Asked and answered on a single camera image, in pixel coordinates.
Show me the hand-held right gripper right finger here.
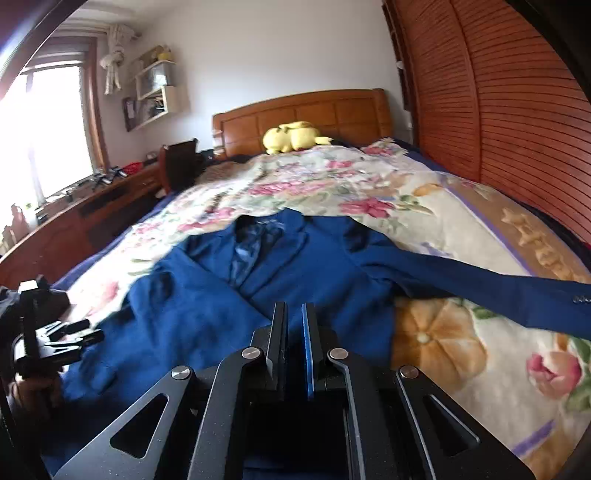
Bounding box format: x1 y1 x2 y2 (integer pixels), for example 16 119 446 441
302 304 536 480

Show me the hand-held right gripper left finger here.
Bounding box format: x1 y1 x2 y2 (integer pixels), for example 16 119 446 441
54 302 288 480

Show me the floral blanket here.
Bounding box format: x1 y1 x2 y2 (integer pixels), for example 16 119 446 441
60 138 591 480

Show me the person's left hand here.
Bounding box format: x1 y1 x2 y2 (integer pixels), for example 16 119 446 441
9 373 64 416

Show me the blue suit jacket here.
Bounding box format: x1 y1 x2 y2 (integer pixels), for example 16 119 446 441
44 208 591 480

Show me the white wall shelf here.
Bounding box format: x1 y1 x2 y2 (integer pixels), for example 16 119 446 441
134 60 191 130

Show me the black chair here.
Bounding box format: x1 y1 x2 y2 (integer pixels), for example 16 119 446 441
159 140 204 192

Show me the blue bed sheet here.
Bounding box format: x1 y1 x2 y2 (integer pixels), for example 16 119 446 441
51 194 178 292

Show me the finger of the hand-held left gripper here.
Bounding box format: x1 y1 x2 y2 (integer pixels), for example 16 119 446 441
41 319 91 341
41 329 105 363

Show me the white hanging doll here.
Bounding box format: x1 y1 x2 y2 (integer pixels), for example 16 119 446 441
99 23 139 95

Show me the wooden desk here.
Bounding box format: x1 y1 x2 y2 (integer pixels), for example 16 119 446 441
0 164 167 289

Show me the window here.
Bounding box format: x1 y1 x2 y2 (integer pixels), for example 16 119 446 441
0 65 100 204

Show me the yellow plush toy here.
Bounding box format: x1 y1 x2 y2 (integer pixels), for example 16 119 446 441
262 121 334 155

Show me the dark wall picture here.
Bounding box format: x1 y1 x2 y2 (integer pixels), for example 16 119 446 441
122 96 140 133

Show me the wooden bed headboard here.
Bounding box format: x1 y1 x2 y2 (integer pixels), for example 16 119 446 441
212 89 393 160

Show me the wooden louvered wardrobe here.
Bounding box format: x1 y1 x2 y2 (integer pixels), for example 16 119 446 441
383 0 591 259

